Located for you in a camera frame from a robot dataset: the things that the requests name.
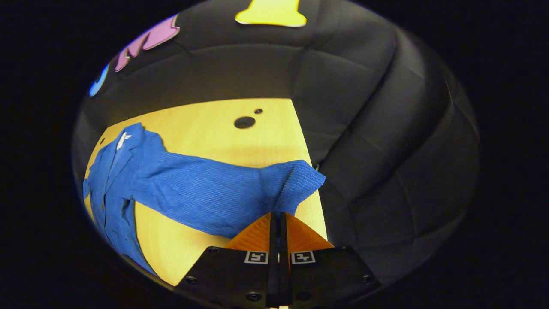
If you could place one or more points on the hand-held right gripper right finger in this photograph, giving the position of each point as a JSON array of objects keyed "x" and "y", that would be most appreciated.
[{"x": 326, "y": 274}]

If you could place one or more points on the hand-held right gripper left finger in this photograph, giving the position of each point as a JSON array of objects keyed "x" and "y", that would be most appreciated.
[{"x": 240, "y": 274}]

